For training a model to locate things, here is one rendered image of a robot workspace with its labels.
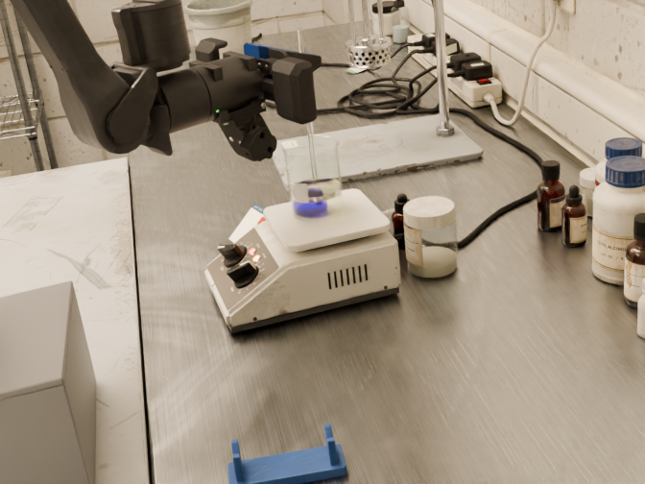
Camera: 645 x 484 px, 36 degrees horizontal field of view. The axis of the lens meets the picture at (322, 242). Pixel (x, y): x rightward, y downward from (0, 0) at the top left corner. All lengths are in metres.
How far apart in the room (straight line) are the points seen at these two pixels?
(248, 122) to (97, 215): 0.48
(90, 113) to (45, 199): 0.63
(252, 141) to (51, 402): 0.34
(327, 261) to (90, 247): 0.40
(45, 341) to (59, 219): 0.60
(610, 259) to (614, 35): 0.41
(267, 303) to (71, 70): 0.32
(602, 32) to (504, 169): 0.23
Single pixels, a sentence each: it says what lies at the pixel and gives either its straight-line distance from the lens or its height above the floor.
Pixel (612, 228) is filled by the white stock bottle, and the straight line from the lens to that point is 1.10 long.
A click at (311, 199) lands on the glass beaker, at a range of 1.09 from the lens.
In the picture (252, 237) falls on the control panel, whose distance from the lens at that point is 1.15.
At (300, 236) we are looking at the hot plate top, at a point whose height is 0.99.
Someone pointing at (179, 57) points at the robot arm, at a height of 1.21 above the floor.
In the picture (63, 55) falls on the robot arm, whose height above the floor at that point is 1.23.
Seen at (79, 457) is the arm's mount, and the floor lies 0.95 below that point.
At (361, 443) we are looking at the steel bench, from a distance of 0.90.
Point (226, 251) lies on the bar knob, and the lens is 1.13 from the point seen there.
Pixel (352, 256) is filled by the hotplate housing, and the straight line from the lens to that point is 1.07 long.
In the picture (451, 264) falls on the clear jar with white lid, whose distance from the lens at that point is 1.15.
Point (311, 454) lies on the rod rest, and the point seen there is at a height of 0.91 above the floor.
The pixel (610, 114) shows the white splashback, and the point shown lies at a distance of 1.36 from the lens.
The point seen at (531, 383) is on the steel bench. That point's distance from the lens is 0.96.
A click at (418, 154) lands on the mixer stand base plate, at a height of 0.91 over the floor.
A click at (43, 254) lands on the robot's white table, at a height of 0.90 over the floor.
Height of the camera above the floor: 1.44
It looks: 25 degrees down
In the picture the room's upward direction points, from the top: 7 degrees counter-clockwise
